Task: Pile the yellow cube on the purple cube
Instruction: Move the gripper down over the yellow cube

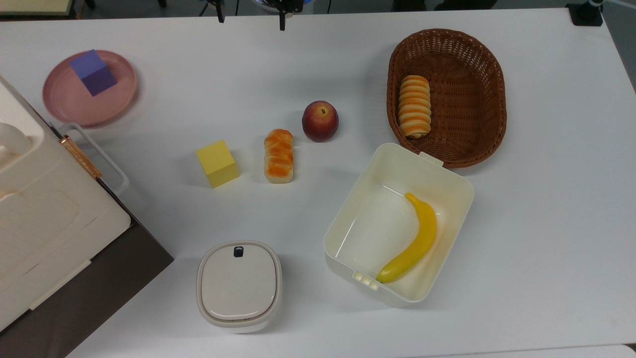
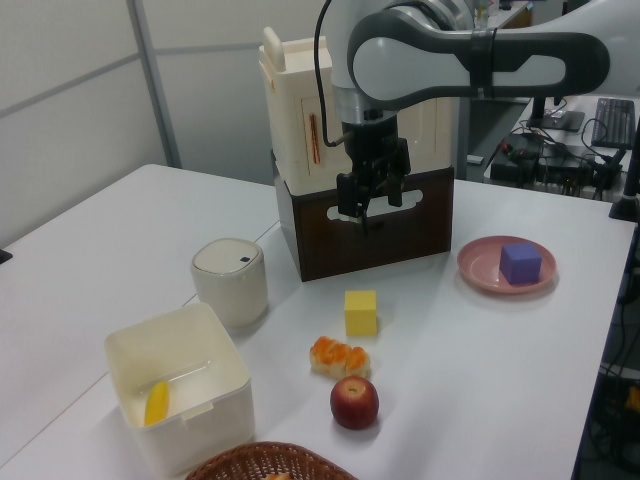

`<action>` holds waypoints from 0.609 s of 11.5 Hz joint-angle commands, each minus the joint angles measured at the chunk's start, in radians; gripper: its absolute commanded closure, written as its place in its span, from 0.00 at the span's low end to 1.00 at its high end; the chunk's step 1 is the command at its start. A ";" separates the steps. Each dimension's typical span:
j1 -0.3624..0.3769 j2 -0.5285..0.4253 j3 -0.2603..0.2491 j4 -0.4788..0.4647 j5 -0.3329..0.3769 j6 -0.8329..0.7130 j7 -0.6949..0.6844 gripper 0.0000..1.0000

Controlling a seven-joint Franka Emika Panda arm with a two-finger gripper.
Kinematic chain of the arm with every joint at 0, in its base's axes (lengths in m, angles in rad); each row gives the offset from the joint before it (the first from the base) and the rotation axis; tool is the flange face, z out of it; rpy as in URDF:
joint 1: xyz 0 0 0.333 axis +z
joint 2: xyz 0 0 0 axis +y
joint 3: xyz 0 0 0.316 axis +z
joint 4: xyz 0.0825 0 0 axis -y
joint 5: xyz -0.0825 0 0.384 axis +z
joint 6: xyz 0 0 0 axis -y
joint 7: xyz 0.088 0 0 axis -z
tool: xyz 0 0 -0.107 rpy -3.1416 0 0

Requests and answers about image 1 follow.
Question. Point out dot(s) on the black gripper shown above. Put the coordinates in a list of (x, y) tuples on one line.
[(290, 5)]

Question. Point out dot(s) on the yellow foam cube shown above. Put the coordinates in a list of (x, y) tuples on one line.
[(217, 164)]

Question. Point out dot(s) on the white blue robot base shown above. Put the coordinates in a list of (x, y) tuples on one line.
[(266, 4)]

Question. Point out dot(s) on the purple foam cube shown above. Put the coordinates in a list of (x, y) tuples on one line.
[(94, 73)]

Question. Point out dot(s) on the red apple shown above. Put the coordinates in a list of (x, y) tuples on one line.
[(320, 122)]

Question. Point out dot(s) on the orange braided bread loaf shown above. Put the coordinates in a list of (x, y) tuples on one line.
[(278, 156)]

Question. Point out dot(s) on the pink round plate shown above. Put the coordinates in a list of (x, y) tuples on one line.
[(89, 107)]

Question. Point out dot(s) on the striped spiral bread roll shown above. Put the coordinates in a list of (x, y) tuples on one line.
[(414, 106)]

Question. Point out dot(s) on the beige panel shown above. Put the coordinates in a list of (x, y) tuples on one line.
[(35, 5)]

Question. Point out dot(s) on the brown wicker basket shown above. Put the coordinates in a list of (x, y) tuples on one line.
[(467, 99)]

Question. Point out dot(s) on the cream open plastic box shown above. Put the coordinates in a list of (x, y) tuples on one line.
[(377, 228)]

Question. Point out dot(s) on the small cream lidded container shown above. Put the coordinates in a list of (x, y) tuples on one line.
[(238, 286)]

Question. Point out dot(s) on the yellow banana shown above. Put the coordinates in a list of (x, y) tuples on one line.
[(421, 233)]

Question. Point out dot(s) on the dark brown board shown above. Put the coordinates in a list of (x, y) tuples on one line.
[(99, 293)]

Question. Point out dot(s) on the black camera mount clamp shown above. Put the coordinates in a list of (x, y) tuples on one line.
[(586, 14)]

